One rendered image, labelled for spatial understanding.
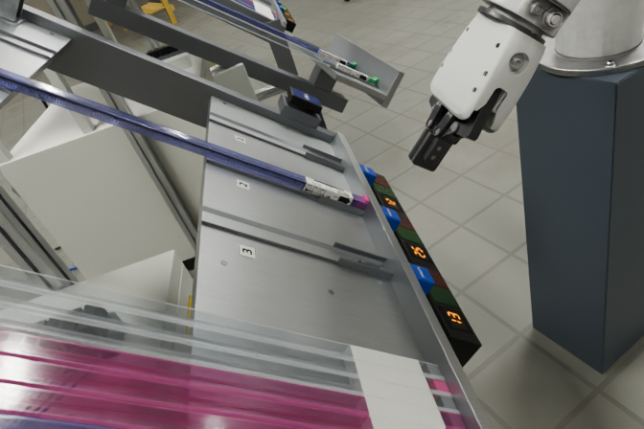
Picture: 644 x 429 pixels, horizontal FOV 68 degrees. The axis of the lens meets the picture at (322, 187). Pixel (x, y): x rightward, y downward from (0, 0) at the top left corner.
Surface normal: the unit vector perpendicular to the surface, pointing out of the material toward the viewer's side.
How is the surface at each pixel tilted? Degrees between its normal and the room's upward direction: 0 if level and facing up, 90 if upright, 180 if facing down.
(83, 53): 90
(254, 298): 44
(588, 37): 90
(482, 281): 0
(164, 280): 0
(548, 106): 90
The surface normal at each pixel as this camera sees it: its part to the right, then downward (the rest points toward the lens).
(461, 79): -0.90, -0.24
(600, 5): -0.36, 0.61
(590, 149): -0.82, 0.49
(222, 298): 0.45, -0.80
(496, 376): -0.29, -0.79
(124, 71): 0.17, 0.51
